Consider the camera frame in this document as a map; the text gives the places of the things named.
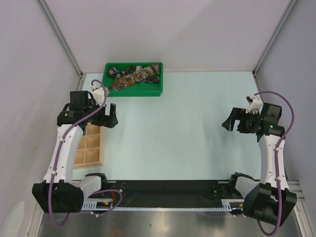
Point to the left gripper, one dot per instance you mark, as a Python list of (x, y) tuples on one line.
[(110, 120)]

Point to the orange grey patterned tie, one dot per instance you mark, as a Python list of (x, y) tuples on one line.
[(135, 77)]

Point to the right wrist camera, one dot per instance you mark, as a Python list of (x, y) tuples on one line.
[(255, 104)]

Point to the dark floral tie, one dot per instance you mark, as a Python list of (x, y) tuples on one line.
[(116, 74)]

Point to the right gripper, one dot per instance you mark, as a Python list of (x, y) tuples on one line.
[(237, 113)]

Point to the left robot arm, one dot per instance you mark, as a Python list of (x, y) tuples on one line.
[(57, 193)]

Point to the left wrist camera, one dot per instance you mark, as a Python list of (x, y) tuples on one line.
[(99, 94)]

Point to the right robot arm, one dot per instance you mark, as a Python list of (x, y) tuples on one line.
[(270, 199)]

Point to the green plastic bin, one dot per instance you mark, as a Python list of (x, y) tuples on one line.
[(140, 89)]

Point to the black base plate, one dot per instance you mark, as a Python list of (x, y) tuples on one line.
[(168, 194)]

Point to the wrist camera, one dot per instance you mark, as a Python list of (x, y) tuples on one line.
[(255, 104), (99, 94)]

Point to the wooden compartment box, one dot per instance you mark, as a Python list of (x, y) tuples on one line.
[(90, 149)]

